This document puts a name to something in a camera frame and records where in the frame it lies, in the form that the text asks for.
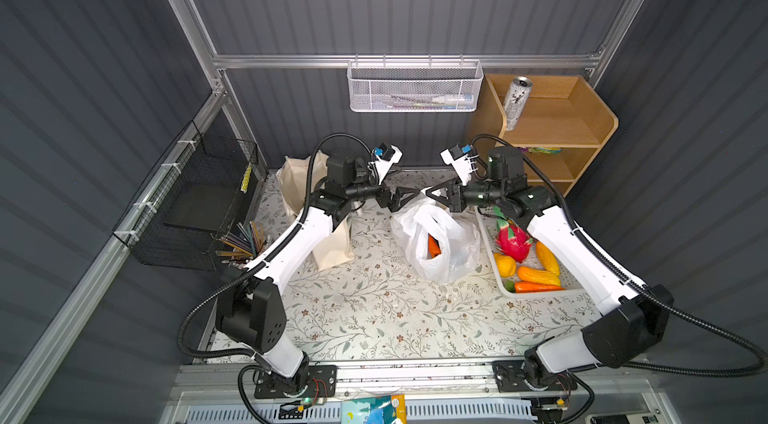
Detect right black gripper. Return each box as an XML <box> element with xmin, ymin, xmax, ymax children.
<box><xmin>424</xmin><ymin>175</ymin><xmax>501</xmax><ymax>214</ymax></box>

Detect white plastic grocery bag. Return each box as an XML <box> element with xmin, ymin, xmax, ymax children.
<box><xmin>390</xmin><ymin>195</ymin><xmax>481</xmax><ymax>284</ymax></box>

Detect cream canvas tote bag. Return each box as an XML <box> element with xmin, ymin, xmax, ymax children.
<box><xmin>276</xmin><ymin>151</ymin><xmax>355</xmax><ymax>271</ymax></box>

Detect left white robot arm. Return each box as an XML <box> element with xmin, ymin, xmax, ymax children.
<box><xmin>177</xmin><ymin>143</ymin><xmax>418</xmax><ymax>389</ymax></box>

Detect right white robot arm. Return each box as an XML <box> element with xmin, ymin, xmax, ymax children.
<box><xmin>426</xmin><ymin>138</ymin><xmax>767</xmax><ymax>389</ymax></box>

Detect white plastic fruit basket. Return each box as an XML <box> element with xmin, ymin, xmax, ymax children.
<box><xmin>474</xmin><ymin>209</ymin><xmax>584</xmax><ymax>300</ymax></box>

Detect small orange carrot toy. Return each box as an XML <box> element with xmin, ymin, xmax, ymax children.
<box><xmin>427</xmin><ymin>234</ymin><xmax>442</xmax><ymax>259</ymax></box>

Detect pink dragon fruit toy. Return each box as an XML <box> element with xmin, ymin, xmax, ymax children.
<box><xmin>495</xmin><ymin>219</ymin><xmax>534</xmax><ymax>263</ymax></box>

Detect yellow bell pepper toy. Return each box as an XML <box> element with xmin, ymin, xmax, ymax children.
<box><xmin>494</xmin><ymin>253</ymin><xmax>517</xmax><ymax>279</ymax></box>

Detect left silver drink can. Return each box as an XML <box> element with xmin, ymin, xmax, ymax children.
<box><xmin>503</xmin><ymin>76</ymin><xmax>533</xmax><ymax>131</ymax></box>

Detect yellow corn toy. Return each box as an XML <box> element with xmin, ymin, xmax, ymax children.
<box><xmin>517</xmin><ymin>266</ymin><xmax>561</xmax><ymax>287</ymax></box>

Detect yellow long pepper toy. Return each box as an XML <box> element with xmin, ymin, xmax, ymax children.
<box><xmin>535</xmin><ymin>241</ymin><xmax>561</xmax><ymax>276</ymax></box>

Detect wooden shelf unit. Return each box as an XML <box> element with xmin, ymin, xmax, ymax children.
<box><xmin>467</xmin><ymin>74</ymin><xmax>619</xmax><ymax>195</ymax></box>

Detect cup of coloured pencils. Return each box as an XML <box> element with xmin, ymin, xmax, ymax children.
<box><xmin>214</xmin><ymin>221</ymin><xmax>269</xmax><ymax>264</ymax></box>

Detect teal printed booklet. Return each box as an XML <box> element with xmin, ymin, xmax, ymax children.
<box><xmin>340</xmin><ymin>394</ymin><xmax>407</xmax><ymax>424</ymax></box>

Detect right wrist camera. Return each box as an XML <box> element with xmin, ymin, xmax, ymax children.
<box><xmin>440</xmin><ymin>144</ymin><xmax>477</xmax><ymax>185</ymax></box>

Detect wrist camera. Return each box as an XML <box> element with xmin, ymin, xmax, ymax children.
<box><xmin>440</xmin><ymin>144</ymin><xmax>477</xmax><ymax>185</ymax></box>
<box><xmin>371</xmin><ymin>143</ymin><xmax>402</xmax><ymax>185</ymax></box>

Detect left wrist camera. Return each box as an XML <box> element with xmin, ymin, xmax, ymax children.
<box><xmin>371</xmin><ymin>143</ymin><xmax>402</xmax><ymax>185</ymax></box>

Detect white wire wall basket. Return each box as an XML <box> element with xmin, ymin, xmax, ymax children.
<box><xmin>346</xmin><ymin>58</ymin><xmax>484</xmax><ymax>113</ymax></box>

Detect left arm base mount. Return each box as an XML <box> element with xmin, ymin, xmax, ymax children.
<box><xmin>253</xmin><ymin>364</ymin><xmax>338</xmax><ymax>399</ymax></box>

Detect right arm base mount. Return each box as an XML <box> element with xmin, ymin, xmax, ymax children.
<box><xmin>491</xmin><ymin>358</ymin><xmax>579</xmax><ymax>393</ymax></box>

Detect black wire wall basket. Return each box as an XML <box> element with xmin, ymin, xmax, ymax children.
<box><xmin>113</xmin><ymin>126</ymin><xmax>260</xmax><ymax>271</ymax></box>

